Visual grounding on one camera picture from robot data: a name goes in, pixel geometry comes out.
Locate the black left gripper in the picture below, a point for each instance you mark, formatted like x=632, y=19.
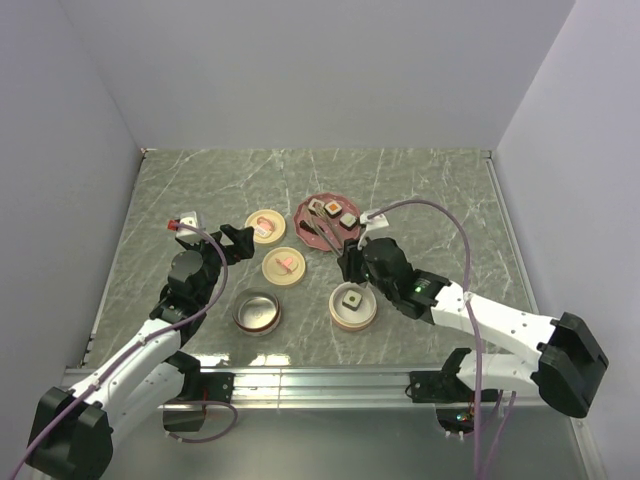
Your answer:
x=243, y=244

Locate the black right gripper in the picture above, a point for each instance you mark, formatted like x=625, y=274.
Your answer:
x=349, y=263

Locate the green sushi roll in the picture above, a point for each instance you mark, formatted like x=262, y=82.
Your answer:
x=351, y=299

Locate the yellow sushi roll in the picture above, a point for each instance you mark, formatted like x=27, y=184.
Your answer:
x=348, y=221

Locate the black seaweed piece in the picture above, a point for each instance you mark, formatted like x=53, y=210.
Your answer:
x=306, y=226

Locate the steel food tongs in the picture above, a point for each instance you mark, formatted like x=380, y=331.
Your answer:
x=328, y=232

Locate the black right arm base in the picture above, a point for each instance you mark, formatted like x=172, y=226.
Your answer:
x=440, y=386

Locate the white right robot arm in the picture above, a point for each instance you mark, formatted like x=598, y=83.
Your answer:
x=557, y=358

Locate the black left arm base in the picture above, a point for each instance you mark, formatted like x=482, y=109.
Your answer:
x=199, y=383

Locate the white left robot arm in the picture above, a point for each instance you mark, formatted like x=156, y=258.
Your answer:
x=75, y=431

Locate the cream round lunch container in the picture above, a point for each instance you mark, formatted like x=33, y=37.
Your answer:
x=352, y=320

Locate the cream lid with label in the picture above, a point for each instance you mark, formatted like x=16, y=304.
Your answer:
x=269, y=226

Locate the pink dotted plate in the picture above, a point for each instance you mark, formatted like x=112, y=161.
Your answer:
x=316, y=241

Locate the steel round container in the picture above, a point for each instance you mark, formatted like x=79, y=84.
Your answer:
x=256, y=312

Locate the orange centre sushi roll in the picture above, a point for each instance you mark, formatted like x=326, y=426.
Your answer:
x=333, y=208

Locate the red centre sushi roll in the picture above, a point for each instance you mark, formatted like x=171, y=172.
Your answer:
x=316, y=206

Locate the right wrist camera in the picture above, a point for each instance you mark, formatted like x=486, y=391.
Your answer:
x=373, y=225

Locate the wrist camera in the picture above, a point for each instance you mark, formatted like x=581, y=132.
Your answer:
x=373, y=225
x=186, y=222

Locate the cream lid pink handle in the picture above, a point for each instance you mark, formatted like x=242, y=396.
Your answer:
x=284, y=266

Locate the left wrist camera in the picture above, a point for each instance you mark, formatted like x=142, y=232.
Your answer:
x=186, y=222

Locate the aluminium front rail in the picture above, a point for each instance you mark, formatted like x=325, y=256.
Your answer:
x=320, y=385

